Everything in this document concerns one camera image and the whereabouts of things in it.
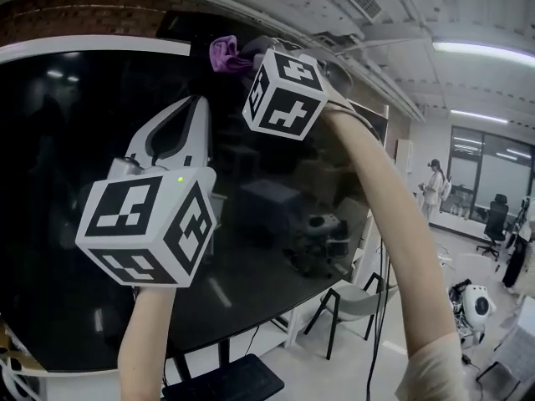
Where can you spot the black office chair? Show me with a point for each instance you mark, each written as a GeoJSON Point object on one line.
{"type": "Point", "coordinates": [496, 224]}

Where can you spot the person's right forearm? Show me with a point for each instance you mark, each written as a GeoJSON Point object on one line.
{"type": "Point", "coordinates": [409, 265]}

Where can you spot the purple cloth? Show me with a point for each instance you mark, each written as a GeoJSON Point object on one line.
{"type": "Point", "coordinates": [225, 54]}

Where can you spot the long ceiling light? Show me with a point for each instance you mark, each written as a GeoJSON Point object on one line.
{"type": "Point", "coordinates": [480, 49]}
{"type": "Point", "coordinates": [480, 116]}

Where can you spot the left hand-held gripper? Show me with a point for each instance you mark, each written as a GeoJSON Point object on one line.
{"type": "Point", "coordinates": [142, 224]}

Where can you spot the black TV stand base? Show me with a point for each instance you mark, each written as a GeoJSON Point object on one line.
{"type": "Point", "coordinates": [234, 380]}

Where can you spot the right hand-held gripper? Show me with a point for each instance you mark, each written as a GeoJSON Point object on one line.
{"type": "Point", "coordinates": [284, 94]}

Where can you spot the white round robot device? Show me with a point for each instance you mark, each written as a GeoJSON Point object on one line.
{"type": "Point", "coordinates": [478, 305]}

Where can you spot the white wall cabinet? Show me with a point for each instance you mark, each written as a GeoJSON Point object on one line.
{"type": "Point", "coordinates": [404, 153]}

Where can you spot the person's left forearm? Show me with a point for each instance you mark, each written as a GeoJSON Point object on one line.
{"type": "Point", "coordinates": [144, 341]}

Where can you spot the white table with black legs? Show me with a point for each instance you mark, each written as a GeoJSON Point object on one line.
{"type": "Point", "coordinates": [514, 349]}

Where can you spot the white chair with black legs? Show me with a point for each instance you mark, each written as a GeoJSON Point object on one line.
{"type": "Point", "coordinates": [355, 303]}

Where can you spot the large black TV screen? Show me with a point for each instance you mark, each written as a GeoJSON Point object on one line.
{"type": "Point", "coordinates": [62, 140]}

